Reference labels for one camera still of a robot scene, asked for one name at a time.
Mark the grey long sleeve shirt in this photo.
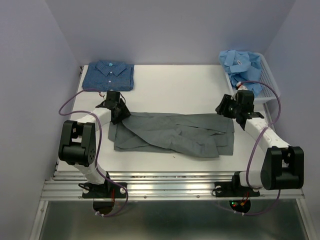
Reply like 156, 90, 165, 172
108, 112, 235, 158

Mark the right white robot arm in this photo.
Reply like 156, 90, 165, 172
215, 90, 304, 195

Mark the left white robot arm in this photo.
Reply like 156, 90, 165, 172
58, 91, 131, 199

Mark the white plastic basket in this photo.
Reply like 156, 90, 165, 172
223, 52, 280, 105

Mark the folded dark blue checked shirt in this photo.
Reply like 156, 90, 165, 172
82, 60, 135, 92

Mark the crumpled light blue shirt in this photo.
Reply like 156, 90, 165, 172
218, 50, 263, 97

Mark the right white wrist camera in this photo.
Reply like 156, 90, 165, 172
231, 81, 248, 100

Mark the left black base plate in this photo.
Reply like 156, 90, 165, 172
78, 181, 126, 199

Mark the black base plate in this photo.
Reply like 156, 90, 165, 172
212, 181, 260, 198
78, 181, 126, 199

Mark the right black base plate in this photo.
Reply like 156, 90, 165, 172
212, 181, 260, 198

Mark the aluminium mounting rail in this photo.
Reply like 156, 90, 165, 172
39, 170, 306, 201

